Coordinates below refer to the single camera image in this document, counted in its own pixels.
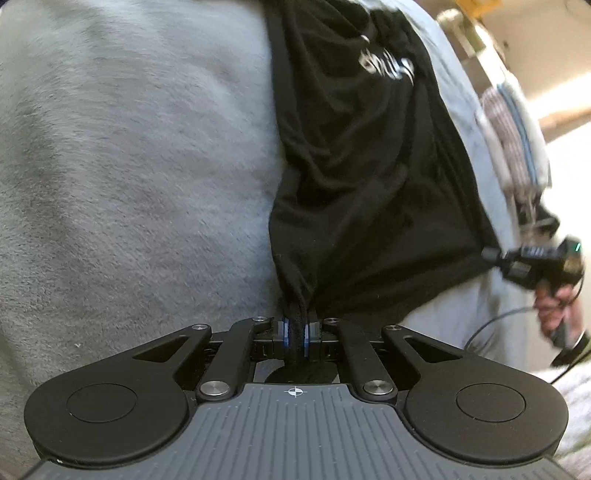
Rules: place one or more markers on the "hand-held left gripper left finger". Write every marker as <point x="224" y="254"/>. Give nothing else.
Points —
<point x="285" y="339"/>

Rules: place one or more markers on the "white bedpost finial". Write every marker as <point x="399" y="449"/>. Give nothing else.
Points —
<point x="455" y="23"/>

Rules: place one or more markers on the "light blue folded garment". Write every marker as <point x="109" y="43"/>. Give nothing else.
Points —
<point x="521" y="134"/>

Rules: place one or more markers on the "grey-blue blanket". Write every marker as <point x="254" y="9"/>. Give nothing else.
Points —
<point x="115" y="161"/>

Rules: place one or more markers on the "white fluffy robe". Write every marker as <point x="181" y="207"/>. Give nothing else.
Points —
<point x="575" y="406"/>

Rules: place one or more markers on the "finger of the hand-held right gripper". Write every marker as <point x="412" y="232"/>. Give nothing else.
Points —
<point x="494" y="258"/>

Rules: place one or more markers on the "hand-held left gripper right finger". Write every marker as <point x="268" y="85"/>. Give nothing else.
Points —
<point x="307" y="339"/>

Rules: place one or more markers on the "person's right hand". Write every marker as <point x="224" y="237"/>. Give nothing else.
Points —
<point x="554" y="314"/>

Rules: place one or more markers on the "yellow box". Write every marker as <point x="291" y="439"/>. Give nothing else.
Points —
<point x="471" y="7"/>

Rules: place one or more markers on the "black t-shirt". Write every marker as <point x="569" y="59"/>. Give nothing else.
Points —
<point x="369" y="184"/>

